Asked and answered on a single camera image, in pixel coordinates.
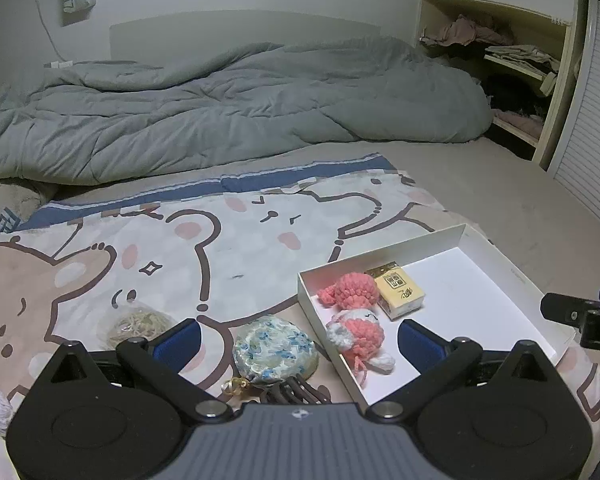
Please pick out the pink folded clothes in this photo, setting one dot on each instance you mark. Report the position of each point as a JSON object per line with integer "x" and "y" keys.
{"x": 522, "y": 122}

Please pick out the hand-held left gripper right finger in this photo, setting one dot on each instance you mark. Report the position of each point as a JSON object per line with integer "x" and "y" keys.
{"x": 420, "y": 347}

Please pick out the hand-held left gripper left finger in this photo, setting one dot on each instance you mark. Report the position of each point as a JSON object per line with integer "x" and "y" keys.
{"x": 180, "y": 340}

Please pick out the grey duvet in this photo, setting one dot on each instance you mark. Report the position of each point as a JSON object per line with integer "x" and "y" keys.
{"x": 205, "y": 100}

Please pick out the pink crochet toy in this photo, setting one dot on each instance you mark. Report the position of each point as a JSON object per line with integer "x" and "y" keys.
{"x": 355, "y": 296}

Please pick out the cream shelf unit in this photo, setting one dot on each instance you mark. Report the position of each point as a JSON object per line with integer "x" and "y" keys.
{"x": 562, "y": 85}

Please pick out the small yellow box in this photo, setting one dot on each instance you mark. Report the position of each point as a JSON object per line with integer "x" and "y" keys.
{"x": 401, "y": 292}

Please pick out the grey fluffy blanket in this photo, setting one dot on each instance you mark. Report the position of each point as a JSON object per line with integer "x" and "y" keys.
{"x": 5, "y": 197}

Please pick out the cartoon printed blanket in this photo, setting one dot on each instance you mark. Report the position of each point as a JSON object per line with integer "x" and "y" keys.
{"x": 220, "y": 240}

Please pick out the pink crumpled clothes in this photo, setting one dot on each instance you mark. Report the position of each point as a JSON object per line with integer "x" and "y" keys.
{"x": 465, "y": 30}

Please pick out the beige folded clothes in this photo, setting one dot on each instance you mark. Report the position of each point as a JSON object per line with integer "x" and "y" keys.
{"x": 520, "y": 55}

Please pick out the white cardboard box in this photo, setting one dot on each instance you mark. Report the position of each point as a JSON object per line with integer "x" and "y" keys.
{"x": 465, "y": 280}

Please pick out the floral satin pouch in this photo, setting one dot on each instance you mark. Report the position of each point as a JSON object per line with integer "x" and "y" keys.
{"x": 275, "y": 350}

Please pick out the white shutter door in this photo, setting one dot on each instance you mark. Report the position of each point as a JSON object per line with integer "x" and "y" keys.
{"x": 592, "y": 125}

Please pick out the white headboard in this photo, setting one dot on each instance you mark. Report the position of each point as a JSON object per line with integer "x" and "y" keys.
{"x": 230, "y": 30}

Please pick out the white power strip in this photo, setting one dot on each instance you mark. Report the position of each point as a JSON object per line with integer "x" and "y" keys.
{"x": 60, "y": 64}

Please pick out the gold metal clip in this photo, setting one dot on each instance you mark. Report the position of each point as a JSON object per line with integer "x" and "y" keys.
{"x": 380, "y": 270}

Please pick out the dark clothes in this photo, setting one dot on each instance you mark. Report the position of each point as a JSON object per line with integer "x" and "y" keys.
{"x": 515, "y": 92}

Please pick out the dark hair claw clip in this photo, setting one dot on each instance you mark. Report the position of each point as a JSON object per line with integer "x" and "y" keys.
{"x": 295, "y": 392}

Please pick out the clear bag of rubber bands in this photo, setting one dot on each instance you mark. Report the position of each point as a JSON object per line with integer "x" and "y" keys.
{"x": 137, "y": 327}

